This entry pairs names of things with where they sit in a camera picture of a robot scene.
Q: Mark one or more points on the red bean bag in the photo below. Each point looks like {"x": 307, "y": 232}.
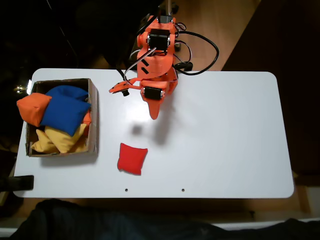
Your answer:
{"x": 131, "y": 158}

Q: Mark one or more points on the brown cardboard box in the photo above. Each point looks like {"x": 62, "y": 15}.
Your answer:
{"x": 93, "y": 112}

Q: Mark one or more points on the small orange bean bag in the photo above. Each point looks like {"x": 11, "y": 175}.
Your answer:
{"x": 87, "y": 120}

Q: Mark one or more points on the blue bean bag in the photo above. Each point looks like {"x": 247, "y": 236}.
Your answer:
{"x": 65, "y": 110}

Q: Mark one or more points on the yellow bean bag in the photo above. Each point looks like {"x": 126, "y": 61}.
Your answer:
{"x": 63, "y": 141}
{"x": 41, "y": 145}

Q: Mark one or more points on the large orange bean bag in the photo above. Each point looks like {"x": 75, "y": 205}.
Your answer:
{"x": 31, "y": 107}

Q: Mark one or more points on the grey office chair base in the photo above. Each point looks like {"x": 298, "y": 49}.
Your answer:
{"x": 172, "y": 6}

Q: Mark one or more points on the black clamp at table corner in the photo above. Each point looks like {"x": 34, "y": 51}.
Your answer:
{"x": 22, "y": 182}

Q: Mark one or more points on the orange camera mount with camera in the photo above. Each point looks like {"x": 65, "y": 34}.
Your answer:
{"x": 120, "y": 86}

